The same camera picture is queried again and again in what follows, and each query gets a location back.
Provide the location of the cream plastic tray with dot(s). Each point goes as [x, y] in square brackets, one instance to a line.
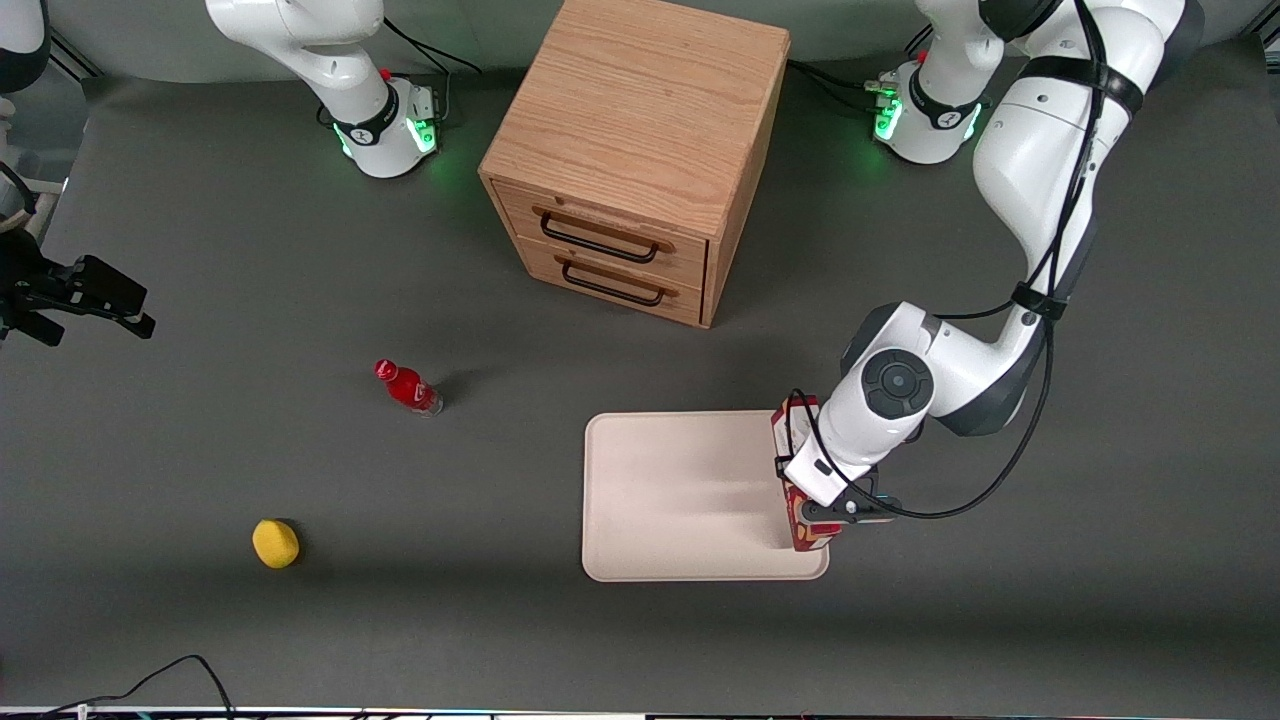
[680, 500]

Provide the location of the red cookie box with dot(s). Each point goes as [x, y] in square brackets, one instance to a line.
[806, 535]

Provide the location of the wooden drawer front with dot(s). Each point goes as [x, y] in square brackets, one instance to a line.
[610, 215]
[620, 290]

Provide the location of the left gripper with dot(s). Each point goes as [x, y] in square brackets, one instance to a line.
[779, 467]

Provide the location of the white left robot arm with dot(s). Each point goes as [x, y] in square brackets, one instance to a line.
[1040, 150]

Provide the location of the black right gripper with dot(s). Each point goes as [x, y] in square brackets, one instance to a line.
[22, 272]

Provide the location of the red soda bottle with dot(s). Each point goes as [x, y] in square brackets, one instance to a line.
[407, 387]

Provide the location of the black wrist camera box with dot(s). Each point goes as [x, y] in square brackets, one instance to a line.
[850, 510]

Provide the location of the wooden drawer cabinet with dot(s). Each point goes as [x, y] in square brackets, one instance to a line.
[640, 100]

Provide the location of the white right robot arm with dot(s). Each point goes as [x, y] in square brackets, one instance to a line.
[330, 60]

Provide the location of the yellow lemon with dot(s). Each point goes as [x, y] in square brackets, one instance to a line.
[275, 543]

